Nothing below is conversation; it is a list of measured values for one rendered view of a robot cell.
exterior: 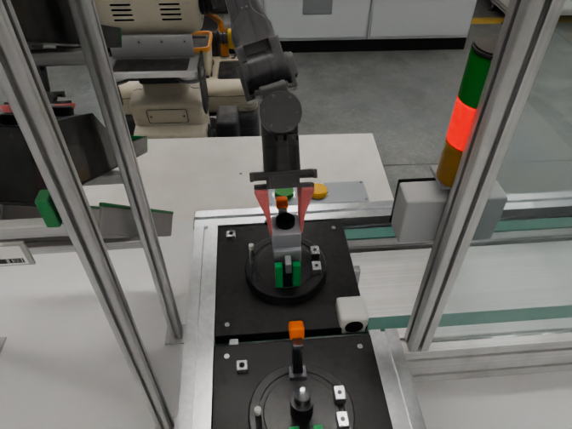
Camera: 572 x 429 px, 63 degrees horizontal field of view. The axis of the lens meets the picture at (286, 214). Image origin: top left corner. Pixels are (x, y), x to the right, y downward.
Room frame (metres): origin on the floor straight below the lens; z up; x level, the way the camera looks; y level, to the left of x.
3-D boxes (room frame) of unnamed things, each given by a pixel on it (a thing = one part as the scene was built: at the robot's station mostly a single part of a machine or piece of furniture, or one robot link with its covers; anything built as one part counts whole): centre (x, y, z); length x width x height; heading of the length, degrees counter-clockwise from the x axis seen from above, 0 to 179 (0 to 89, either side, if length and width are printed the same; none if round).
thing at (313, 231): (0.52, 0.00, 0.96); 0.24 x 0.24 x 0.02; 5
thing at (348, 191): (0.74, -0.07, 0.93); 0.21 x 0.07 x 0.06; 95
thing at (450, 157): (0.42, -0.20, 1.28); 0.05 x 0.05 x 0.05
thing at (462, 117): (0.42, -0.20, 1.33); 0.05 x 0.05 x 0.05
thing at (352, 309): (0.43, -0.10, 0.97); 0.05 x 0.05 x 0.04; 5
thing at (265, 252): (0.52, 0.00, 0.98); 0.14 x 0.14 x 0.02
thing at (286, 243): (0.51, 0.00, 1.06); 0.08 x 0.04 x 0.07; 5
